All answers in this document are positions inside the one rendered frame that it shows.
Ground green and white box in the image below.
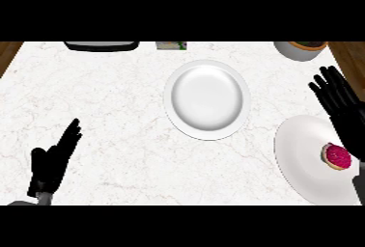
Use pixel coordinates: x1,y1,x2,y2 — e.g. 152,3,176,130
155,41,187,51

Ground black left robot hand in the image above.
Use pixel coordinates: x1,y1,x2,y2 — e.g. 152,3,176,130
25,118,84,199

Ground grey pot with brown rim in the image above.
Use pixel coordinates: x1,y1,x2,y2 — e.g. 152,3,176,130
272,41,329,63

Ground white oval plate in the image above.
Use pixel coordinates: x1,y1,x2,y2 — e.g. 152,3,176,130
162,59,252,142

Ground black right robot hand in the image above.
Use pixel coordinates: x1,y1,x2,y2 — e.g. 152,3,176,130
306,65,365,163

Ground white round plate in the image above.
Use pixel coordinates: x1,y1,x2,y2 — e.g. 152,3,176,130
273,114,363,206

